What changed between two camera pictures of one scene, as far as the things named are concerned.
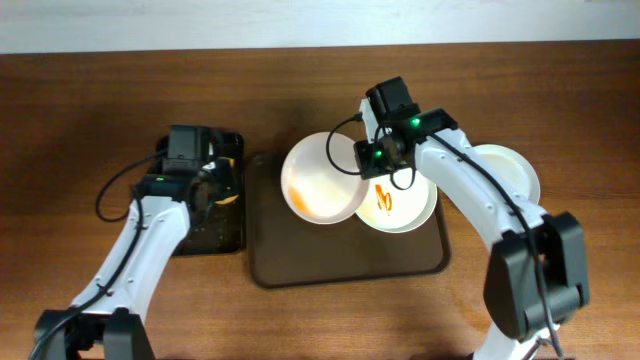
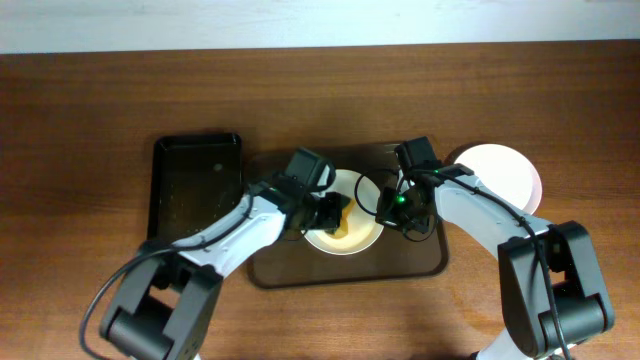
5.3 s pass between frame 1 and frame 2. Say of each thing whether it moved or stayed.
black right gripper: moved
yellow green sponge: moved
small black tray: stayed
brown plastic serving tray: stayed
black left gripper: moved
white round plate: moved
